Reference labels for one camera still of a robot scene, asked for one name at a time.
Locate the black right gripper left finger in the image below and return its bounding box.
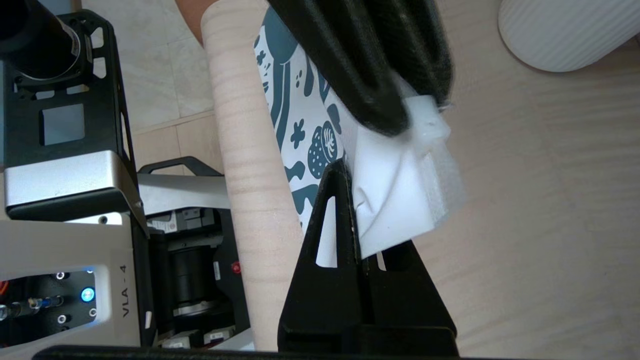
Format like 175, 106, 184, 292
277, 159, 363, 331

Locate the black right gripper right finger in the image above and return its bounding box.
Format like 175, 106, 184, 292
361, 240, 458, 331

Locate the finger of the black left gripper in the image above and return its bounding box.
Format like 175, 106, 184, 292
267, 0, 411, 138
372, 0, 453, 108

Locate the white horse print pouch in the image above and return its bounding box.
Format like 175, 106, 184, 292
252, 5, 468, 268

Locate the black base drive motor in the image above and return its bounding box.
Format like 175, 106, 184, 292
150, 207, 252, 347

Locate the white ribbed ceramic mug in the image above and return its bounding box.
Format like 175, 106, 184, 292
497, 0, 640, 73

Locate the beige wooden hutch desk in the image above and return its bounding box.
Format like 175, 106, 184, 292
200, 0, 640, 360

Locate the black base handle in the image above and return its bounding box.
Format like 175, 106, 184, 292
137, 156, 224, 177

